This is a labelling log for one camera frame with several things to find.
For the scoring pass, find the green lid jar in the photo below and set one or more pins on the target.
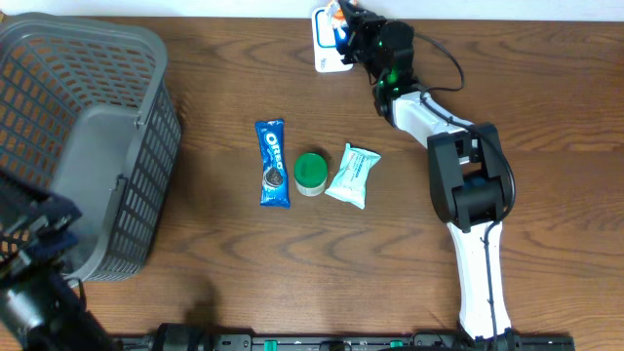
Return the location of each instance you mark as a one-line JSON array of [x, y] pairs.
[[310, 174]]

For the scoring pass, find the white barcode scanner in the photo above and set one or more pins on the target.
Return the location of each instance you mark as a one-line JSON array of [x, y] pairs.
[[326, 38]]

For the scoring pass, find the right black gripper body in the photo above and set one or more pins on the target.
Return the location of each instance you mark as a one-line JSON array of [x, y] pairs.
[[359, 41]]

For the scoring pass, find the blue Oreo cookie pack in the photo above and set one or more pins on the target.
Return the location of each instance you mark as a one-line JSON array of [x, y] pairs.
[[275, 180]]

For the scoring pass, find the grey plastic basket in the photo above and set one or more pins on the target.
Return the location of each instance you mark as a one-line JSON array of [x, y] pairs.
[[85, 113]]

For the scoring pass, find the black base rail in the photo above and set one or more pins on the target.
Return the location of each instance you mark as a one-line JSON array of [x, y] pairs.
[[186, 338]]

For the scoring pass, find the small orange snack packet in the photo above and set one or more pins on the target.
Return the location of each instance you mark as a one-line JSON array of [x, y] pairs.
[[334, 14]]

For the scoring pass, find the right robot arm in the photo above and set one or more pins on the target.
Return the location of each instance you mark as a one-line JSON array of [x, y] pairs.
[[471, 182]]

